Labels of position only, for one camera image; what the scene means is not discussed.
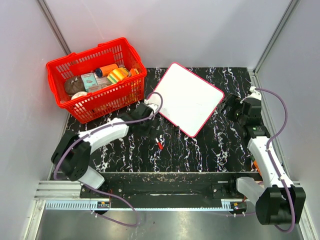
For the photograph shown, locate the pink framed whiteboard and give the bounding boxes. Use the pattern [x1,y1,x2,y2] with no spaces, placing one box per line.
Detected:
[147,62,225,138]

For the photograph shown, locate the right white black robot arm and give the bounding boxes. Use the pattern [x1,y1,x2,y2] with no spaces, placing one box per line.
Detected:
[218,93,306,227]

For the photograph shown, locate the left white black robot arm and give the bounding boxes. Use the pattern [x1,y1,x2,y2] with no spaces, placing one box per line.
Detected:
[51,102,162,198]

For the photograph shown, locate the red marker cap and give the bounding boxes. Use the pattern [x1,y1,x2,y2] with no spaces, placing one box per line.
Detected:
[155,137,163,150]

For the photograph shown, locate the orange small package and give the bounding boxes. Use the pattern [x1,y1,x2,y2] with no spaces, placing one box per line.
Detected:
[127,68,139,78]

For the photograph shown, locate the yellow green striped package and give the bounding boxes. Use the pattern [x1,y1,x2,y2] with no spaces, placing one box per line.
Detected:
[107,67,129,85]

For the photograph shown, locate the pink white small box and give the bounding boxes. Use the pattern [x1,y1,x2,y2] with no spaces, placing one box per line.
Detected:
[88,76,112,93]

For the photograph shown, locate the orange yellow tag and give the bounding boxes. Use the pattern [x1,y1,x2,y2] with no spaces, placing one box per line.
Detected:
[250,156,261,175]

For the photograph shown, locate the orange blue cylinder can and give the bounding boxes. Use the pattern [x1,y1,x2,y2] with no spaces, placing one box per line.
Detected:
[94,63,118,78]

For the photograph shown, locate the red plastic shopping basket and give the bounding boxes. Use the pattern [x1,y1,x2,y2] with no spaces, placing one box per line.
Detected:
[46,37,147,124]

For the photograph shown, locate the teal small box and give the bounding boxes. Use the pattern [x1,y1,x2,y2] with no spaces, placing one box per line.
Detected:
[80,72,97,92]

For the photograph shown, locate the white round lid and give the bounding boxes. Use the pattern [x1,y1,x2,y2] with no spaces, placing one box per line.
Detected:
[71,91,88,100]

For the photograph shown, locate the brown round bread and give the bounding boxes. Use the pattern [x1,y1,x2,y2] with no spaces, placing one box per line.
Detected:
[64,76,85,96]

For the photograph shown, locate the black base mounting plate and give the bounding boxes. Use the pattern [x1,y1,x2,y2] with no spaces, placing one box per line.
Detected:
[79,171,263,210]

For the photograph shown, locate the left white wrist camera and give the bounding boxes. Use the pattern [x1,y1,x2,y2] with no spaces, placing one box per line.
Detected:
[144,99,162,115]

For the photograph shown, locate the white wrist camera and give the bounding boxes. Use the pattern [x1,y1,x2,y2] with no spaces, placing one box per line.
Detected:
[240,86,262,104]
[144,99,162,115]

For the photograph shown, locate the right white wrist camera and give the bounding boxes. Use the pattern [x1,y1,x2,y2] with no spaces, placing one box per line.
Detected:
[240,86,262,104]

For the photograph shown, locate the aluminium rail frame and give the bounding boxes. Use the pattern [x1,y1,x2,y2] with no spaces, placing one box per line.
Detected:
[23,181,305,240]

